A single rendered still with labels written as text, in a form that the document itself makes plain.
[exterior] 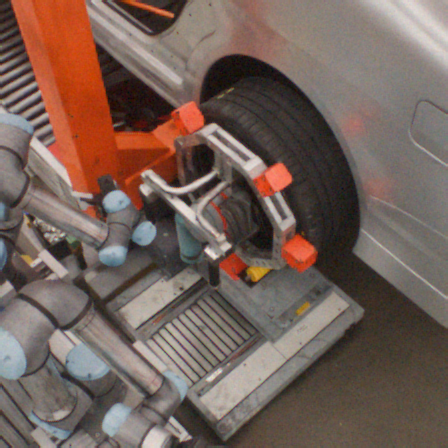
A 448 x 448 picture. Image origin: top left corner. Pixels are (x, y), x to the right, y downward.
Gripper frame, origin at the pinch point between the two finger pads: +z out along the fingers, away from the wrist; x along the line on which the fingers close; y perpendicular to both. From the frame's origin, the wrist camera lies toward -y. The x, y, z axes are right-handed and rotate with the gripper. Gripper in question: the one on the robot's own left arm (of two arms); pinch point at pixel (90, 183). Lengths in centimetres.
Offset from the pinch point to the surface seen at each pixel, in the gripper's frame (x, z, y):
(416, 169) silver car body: 53, -90, -26
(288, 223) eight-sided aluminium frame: 39, -55, 4
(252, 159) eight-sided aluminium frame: 36, -42, -15
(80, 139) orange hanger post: 3.1, 9.2, -12.1
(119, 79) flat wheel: 64, 90, 8
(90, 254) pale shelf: 6, 22, 46
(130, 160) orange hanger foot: 26.5, 18.6, 8.6
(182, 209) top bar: 16.2, -30.8, 1.6
